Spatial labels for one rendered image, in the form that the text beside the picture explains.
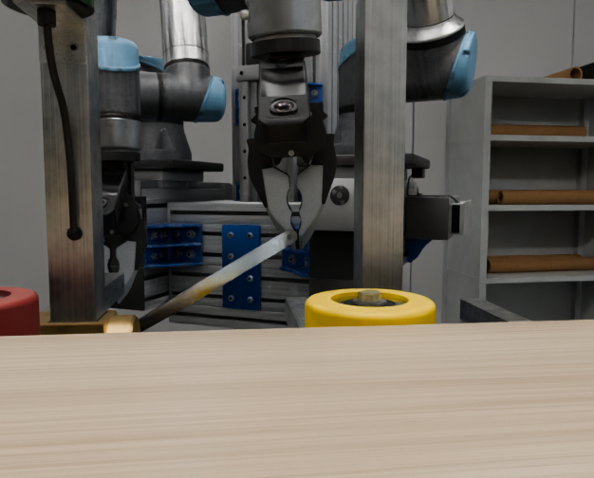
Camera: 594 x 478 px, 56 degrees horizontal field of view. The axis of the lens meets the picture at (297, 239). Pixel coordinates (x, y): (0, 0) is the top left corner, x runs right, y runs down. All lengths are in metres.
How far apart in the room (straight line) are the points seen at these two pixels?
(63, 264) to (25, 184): 2.77
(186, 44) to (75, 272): 0.56
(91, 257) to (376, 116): 0.25
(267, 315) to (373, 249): 0.71
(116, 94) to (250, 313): 0.57
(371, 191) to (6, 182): 2.90
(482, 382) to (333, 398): 0.06
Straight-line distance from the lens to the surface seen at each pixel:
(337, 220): 0.95
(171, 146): 1.28
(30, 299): 0.39
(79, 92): 0.47
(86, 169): 0.46
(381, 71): 0.47
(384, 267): 0.47
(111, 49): 0.81
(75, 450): 0.18
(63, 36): 0.48
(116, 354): 0.27
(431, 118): 3.39
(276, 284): 1.14
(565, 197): 3.29
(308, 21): 0.57
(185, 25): 0.97
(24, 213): 3.24
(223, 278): 0.53
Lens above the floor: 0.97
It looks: 5 degrees down
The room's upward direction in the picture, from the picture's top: straight up
